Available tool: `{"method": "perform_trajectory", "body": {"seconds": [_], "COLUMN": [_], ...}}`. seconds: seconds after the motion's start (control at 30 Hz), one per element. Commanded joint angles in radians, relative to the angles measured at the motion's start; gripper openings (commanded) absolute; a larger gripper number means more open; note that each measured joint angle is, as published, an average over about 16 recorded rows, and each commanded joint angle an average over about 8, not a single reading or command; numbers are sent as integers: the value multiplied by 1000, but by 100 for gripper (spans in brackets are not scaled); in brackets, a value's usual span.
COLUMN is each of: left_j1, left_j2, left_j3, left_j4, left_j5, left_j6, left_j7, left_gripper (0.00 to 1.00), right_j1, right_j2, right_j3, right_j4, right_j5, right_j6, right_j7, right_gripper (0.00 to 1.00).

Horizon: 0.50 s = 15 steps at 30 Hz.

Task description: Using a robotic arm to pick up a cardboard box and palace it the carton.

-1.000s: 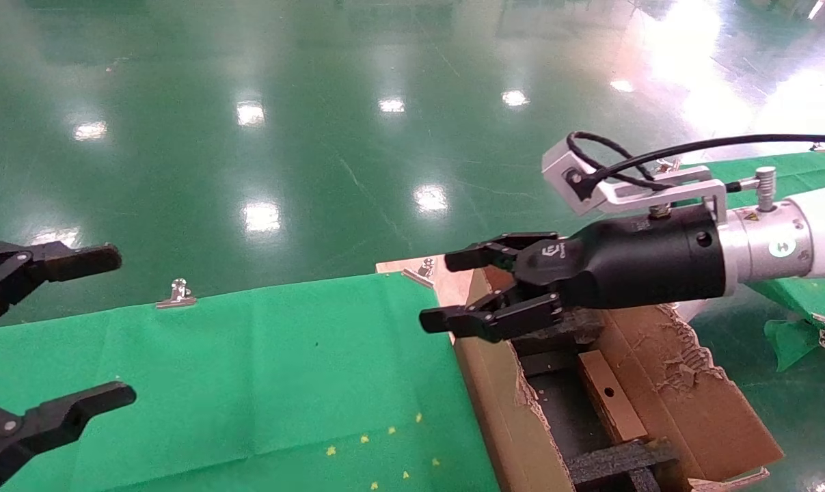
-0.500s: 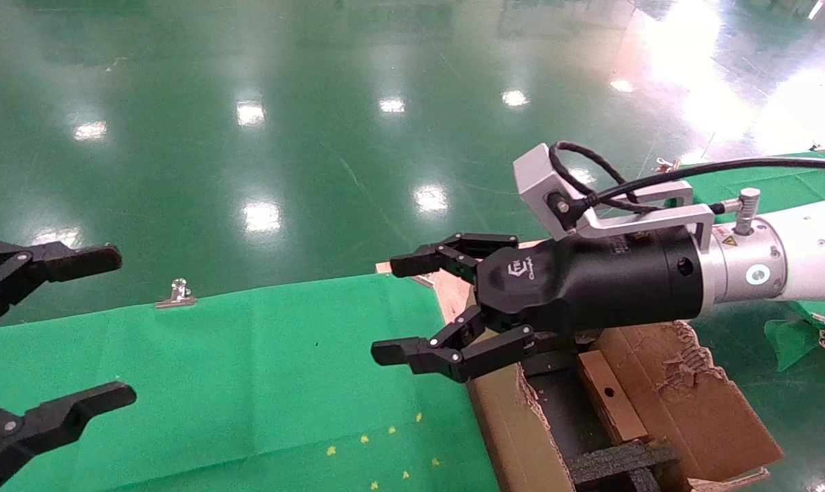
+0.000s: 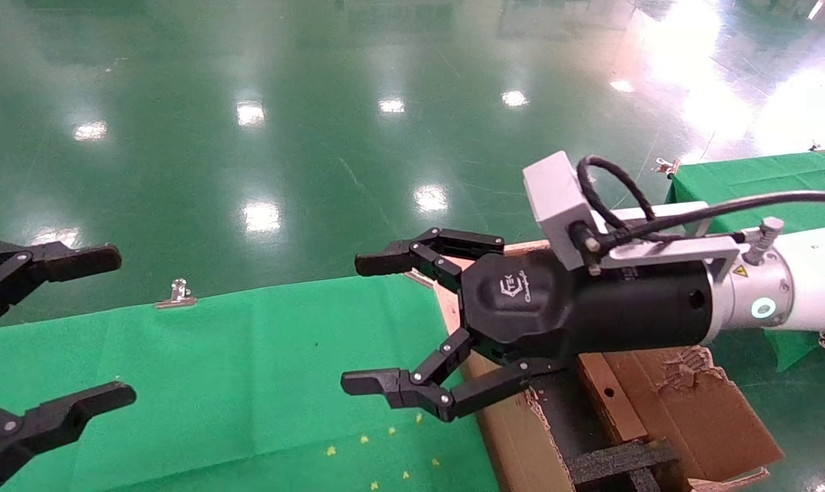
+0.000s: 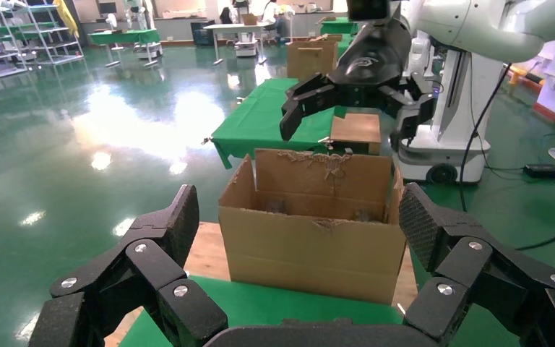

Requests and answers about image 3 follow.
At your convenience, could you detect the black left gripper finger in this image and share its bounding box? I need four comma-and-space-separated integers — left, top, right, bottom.
0, 240, 123, 333
0, 381, 137, 492

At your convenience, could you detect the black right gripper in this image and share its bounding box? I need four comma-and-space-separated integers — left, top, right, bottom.
340, 228, 715, 423

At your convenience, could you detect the small cardboard box with hole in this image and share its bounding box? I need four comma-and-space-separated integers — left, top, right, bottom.
576, 352, 650, 445

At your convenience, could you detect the large open cardboard carton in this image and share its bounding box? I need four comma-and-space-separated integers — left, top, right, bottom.
452, 311, 789, 492

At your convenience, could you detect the black foam base sheet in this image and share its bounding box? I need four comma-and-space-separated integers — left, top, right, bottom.
532, 372, 614, 459

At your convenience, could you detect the green table cloth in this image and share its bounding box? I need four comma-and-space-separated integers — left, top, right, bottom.
665, 147, 825, 373
0, 272, 500, 492

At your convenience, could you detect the black foam block insert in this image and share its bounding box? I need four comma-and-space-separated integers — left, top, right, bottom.
564, 441, 679, 492

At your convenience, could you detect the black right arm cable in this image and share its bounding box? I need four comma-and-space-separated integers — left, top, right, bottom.
576, 156, 825, 255

